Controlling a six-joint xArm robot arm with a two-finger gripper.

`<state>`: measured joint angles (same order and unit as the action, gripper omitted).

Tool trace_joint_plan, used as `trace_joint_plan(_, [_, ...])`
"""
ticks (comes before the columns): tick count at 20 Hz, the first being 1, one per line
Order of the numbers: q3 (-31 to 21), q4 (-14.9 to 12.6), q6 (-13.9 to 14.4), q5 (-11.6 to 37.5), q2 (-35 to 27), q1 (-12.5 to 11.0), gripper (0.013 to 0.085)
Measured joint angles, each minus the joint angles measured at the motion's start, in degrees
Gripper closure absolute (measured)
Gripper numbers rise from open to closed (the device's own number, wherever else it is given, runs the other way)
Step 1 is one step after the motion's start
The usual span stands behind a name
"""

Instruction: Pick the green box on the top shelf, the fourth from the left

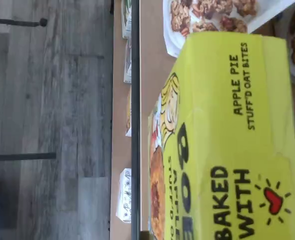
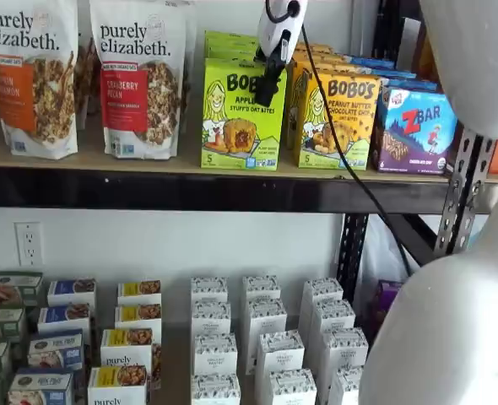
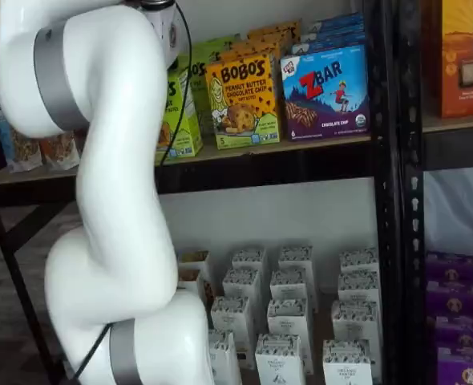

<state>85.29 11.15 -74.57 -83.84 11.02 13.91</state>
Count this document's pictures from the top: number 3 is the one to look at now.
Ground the blue label granola bag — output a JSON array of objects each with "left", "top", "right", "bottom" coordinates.
[{"left": 0, "top": 94, "right": 41, "bottom": 174}]

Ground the yellow white granola box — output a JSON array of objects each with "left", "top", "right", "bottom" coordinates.
[
  {"left": 176, "top": 251, "right": 212, "bottom": 282},
  {"left": 176, "top": 268, "right": 204, "bottom": 300}
]

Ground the white plastic sheet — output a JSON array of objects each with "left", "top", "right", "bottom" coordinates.
[{"left": 422, "top": 168, "right": 473, "bottom": 257}]

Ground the white cartons group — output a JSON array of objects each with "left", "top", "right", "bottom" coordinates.
[{"left": 172, "top": 240, "right": 382, "bottom": 385}]

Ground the white floral pantry box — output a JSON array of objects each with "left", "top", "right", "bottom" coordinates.
[
  {"left": 222, "top": 268, "right": 261, "bottom": 318},
  {"left": 322, "top": 339, "right": 373, "bottom": 385},
  {"left": 231, "top": 248, "right": 269, "bottom": 278},
  {"left": 208, "top": 329, "right": 242, "bottom": 385},
  {"left": 267, "top": 298, "right": 314, "bottom": 374},
  {"left": 339, "top": 248, "right": 380, "bottom": 278},
  {"left": 255, "top": 333, "right": 306, "bottom": 385},
  {"left": 338, "top": 272, "right": 382, "bottom": 306},
  {"left": 331, "top": 300, "right": 382, "bottom": 378},
  {"left": 278, "top": 246, "right": 316, "bottom": 278},
  {"left": 210, "top": 296, "right": 257, "bottom": 368},
  {"left": 269, "top": 269, "right": 316, "bottom": 310}
]

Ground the green Bobo's apple pie box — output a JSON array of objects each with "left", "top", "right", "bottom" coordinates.
[
  {"left": 155, "top": 63, "right": 204, "bottom": 159},
  {"left": 184, "top": 42, "right": 225, "bottom": 65},
  {"left": 187, "top": 58, "right": 214, "bottom": 137},
  {"left": 198, "top": 34, "right": 241, "bottom": 51}
]

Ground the yellow Bobo's peanut butter box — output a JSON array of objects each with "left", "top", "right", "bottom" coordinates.
[
  {"left": 234, "top": 30, "right": 293, "bottom": 47},
  {"left": 247, "top": 19, "right": 302, "bottom": 39},
  {"left": 205, "top": 54, "right": 281, "bottom": 151},
  {"left": 219, "top": 39, "right": 284, "bottom": 62}
]

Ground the wooden shelf board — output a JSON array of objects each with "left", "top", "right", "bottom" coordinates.
[
  {"left": 0, "top": 134, "right": 373, "bottom": 188},
  {"left": 422, "top": 113, "right": 473, "bottom": 134}
]

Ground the blue purple Zbar box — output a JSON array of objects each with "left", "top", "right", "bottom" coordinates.
[
  {"left": 300, "top": 22, "right": 366, "bottom": 41},
  {"left": 308, "top": 12, "right": 364, "bottom": 31},
  {"left": 280, "top": 43, "right": 370, "bottom": 141},
  {"left": 290, "top": 34, "right": 366, "bottom": 55}
]

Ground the purple snack box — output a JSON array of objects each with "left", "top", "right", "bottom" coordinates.
[
  {"left": 435, "top": 315, "right": 473, "bottom": 354},
  {"left": 426, "top": 280, "right": 473, "bottom": 318},
  {"left": 436, "top": 347, "right": 473, "bottom": 385},
  {"left": 426, "top": 251, "right": 473, "bottom": 284}
]

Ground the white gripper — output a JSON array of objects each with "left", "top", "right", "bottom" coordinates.
[{"left": 139, "top": 0, "right": 180, "bottom": 70}]

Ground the black metal shelving rack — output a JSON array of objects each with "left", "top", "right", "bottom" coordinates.
[
  {"left": 396, "top": 0, "right": 473, "bottom": 385},
  {"left": 0, "top": 0, "right": 401, "bottom": 385}
]

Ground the large orange snack box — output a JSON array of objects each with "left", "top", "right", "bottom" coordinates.
[{"left": 439, "top": 0, "right": 473, "bottom": 120}]

